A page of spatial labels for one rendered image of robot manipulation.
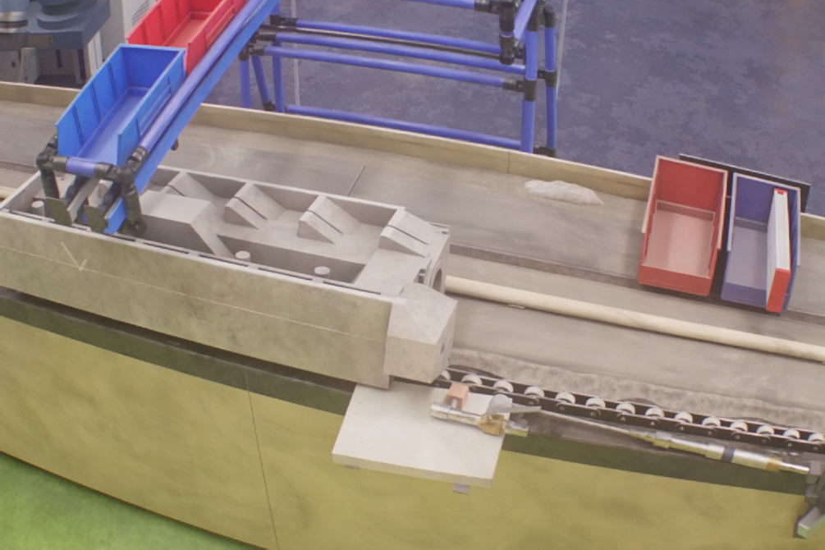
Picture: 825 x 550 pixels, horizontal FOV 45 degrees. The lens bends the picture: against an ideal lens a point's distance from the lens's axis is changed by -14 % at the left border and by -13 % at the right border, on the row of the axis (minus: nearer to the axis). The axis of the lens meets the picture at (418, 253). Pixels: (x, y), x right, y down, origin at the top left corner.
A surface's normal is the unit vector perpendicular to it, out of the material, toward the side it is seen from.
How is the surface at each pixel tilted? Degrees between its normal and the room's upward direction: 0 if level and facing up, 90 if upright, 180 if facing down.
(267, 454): 90
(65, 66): 90
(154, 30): 88
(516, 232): 0
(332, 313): 80
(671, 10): 0
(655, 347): 0
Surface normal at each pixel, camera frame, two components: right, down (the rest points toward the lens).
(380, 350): -0.28, 0.46
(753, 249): 0.00, -0.78
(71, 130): 0.96, 0.16
